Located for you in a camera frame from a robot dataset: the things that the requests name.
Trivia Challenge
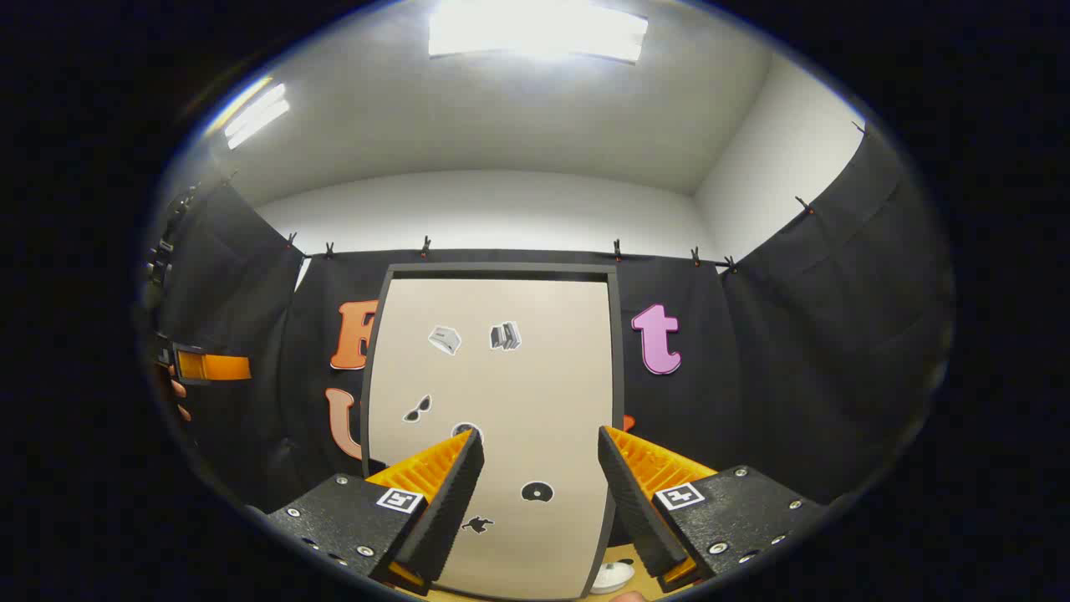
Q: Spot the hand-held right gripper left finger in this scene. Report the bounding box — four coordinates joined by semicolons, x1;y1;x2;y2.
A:
266;428;486;597

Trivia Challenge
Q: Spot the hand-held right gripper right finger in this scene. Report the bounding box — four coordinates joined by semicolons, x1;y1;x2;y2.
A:
598;425;830;594

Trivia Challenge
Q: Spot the beige cabinet door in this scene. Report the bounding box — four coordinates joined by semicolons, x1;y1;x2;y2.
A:
368;278;615;599

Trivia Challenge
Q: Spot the grey cabinet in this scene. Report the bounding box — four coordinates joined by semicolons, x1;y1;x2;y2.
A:
361;262;626;599

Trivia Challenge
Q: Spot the white lidded ceramic pot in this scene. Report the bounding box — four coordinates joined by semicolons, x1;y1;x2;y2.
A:
589;562;636;595

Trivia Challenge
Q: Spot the narrow ceiling strip light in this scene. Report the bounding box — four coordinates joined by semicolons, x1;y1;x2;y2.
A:
226;82;291;150

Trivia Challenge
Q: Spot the black backdrop cloth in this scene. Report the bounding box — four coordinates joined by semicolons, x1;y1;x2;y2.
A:
150;125;954;515

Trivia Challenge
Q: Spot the row of black cloth clips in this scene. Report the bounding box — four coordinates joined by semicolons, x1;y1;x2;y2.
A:
284;121;870;277

